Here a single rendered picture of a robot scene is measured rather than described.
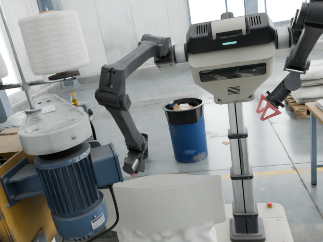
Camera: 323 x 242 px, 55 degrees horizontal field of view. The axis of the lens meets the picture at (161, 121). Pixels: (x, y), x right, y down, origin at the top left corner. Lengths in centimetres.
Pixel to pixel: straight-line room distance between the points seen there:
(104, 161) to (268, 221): 155
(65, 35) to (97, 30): 869
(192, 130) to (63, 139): 268
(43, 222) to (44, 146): 33
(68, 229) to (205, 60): 92
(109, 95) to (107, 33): 848
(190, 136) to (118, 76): 245
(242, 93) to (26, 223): 112
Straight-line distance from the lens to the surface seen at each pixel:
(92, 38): 965
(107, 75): 103
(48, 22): 88
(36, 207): 101
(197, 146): 348
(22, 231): 97
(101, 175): 86
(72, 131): 78
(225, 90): 157
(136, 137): 129
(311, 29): 99
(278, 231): 216
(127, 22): 931
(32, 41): 90
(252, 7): 866
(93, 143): 94
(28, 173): 90
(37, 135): 78
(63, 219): 90
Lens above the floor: 163
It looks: 19 degrees down
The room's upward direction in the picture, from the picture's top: 10 degrees counter-clockwise
